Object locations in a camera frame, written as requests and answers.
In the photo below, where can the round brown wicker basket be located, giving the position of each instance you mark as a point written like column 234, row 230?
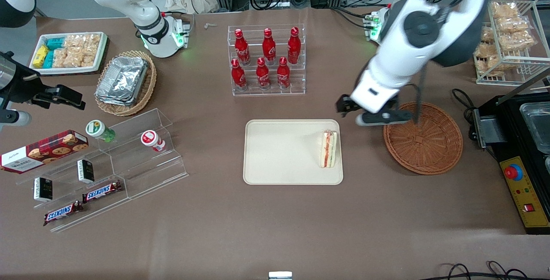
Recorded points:
column 429, row 151

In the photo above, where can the clear acrylic bottle rack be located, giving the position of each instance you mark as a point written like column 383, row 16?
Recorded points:
column 300, row 86

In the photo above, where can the triangle sandwich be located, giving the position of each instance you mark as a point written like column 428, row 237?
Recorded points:
column 328, row 151

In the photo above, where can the yellow snack packet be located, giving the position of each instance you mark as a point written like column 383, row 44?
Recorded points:
column 39, row 56

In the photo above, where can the red emergency stop button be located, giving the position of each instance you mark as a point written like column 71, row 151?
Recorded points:
column 513, row 171

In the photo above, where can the red cola bottle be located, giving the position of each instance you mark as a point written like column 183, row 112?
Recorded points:
column 262, row 76
column 269, row 48
column 283, row 76
column 241, row 50
column 238, row 76
column 294, row 48

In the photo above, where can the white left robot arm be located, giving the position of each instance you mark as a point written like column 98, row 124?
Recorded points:
column 395, row 65

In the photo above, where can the teal snack packet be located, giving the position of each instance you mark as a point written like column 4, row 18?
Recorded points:
column 49, row 59
column 55, row 43

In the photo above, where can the rice cracker snack pack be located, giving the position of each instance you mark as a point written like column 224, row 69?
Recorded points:
column 513, row 24
column 487, row 34
column 89, row 56
column 82, row 41
column 485, row 50
column 67, row 58
column 505, row 10
column 498, row 64
column 517, row 40

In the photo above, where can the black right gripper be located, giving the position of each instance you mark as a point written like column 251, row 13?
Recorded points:
column 21, row 87

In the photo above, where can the red capped small bottle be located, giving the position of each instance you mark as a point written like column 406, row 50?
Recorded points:
column 150, row 138

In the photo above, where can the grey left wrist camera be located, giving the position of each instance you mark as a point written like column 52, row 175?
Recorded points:
column 382, row 118

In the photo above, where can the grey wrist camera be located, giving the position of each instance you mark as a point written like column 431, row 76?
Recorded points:
column 17, row 119
column 382, row 118

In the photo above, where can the grey metal plate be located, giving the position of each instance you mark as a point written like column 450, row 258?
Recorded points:
column 490, row 132

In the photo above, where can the grey connector box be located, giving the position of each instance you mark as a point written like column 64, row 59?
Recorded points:
column 180, row 31
column 371, row 24

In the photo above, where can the green capped small bottle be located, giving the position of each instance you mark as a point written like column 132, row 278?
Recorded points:
column 96, row 129

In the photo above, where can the small black box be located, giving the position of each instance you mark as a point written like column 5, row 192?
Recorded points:
column 86, row 171
column 43, row 190

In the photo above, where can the snickers chocolate bar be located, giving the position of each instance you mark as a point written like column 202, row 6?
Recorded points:
column 63, row 213
column 102, row 191

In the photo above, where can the clear acrylic step shelf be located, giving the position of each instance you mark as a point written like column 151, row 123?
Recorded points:
column 150, row 172

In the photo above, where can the light oval wicker basket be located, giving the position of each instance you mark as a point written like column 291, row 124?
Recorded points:
column 146, row 91

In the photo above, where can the aluminium foil tray stack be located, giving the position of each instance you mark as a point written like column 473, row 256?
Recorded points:
column 122, row 78

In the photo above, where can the metal pan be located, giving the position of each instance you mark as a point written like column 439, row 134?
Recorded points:
column 537, row 125

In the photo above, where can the black countertop machine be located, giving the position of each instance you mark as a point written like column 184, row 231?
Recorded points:
column 511, row 136

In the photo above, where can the red tartan cookie box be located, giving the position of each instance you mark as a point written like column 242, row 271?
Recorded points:
column 43, row 151

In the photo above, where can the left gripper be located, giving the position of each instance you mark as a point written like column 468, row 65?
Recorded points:
column 345, row 103

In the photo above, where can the white snack tray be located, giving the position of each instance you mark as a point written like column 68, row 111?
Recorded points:
column 64, row 71

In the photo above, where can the beige rectangular tray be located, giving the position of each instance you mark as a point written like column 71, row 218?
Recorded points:
column 279, row 151

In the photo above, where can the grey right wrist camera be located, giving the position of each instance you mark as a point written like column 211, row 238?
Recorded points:
column 17, row 119

